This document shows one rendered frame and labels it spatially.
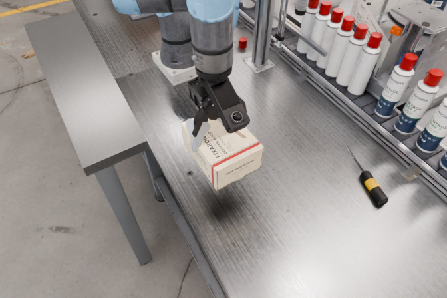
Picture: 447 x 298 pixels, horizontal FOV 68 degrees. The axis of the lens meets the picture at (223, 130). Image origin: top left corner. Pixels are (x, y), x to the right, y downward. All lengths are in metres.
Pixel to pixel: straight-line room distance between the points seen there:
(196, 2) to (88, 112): 0.70
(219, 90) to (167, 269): 1.20
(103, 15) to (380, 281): 1.44
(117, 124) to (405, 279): 0.87
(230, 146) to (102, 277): 1.18
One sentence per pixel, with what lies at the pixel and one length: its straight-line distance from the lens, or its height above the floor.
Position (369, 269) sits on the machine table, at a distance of 0.86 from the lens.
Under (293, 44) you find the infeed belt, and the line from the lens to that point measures 1.31.
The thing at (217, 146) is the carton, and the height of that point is 1.03.
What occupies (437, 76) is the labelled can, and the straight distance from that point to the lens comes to 0.95.
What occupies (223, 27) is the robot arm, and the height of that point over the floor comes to 1.30.
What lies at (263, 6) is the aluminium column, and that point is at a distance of 1.13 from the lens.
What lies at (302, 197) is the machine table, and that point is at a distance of 0.90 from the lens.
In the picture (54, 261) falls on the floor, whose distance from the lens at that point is 1.87.
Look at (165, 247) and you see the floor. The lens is 1.74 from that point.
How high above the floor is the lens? 1.58
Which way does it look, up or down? 48 degrees down
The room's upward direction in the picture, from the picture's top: straight up
